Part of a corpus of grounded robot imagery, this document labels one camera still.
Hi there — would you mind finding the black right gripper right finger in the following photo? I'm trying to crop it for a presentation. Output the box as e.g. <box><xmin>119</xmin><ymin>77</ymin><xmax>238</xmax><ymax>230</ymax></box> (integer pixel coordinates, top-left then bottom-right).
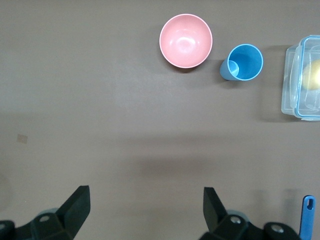
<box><xmin>199</xmin><ymin>187</ymin><xmax>302</xmax><ymax>240</ymax></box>

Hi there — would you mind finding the blue plastic cup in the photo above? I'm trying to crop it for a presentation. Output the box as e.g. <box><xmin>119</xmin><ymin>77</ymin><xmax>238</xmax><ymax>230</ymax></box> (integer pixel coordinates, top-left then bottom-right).
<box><xmin>219</xmin><ymin>43</ymin><xmax>264</xmax><ymax>82</ymax></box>

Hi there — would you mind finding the black pot with blue handle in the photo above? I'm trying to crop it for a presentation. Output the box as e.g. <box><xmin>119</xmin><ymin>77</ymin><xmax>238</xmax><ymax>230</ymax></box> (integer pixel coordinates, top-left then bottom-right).
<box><xmin>299</xmin><ymin>194</ymin><xmax>316</xmax><ymax>240</ymax></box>

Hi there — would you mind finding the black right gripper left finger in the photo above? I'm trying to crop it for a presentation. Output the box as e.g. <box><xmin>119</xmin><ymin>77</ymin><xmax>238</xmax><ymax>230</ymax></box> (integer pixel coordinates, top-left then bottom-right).
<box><xmin>0</xmin><ymin>185</ymin><xmax>91</xmax><ymax>240</ymax></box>

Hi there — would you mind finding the clear plastic food container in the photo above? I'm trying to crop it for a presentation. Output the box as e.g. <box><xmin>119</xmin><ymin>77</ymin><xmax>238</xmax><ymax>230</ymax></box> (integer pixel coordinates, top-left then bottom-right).
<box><xmin>281</xmin><ymin>34</ymin><xmax>320</xmax><ymax>122</ymax></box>

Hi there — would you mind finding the yellow food item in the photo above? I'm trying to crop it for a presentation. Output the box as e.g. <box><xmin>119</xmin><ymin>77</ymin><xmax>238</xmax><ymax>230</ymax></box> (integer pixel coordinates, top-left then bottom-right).
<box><xmin>302</xmin><ymin>59</ymin><xmax>320</xmax><ymax>91</ymax></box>

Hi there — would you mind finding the pink bowl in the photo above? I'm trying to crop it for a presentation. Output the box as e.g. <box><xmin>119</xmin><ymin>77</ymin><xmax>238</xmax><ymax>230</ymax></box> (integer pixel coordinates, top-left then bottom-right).
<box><xmin>159</xmin><ymin>13</ymin><xmax>214</xmax><ymax>69</ymax></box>

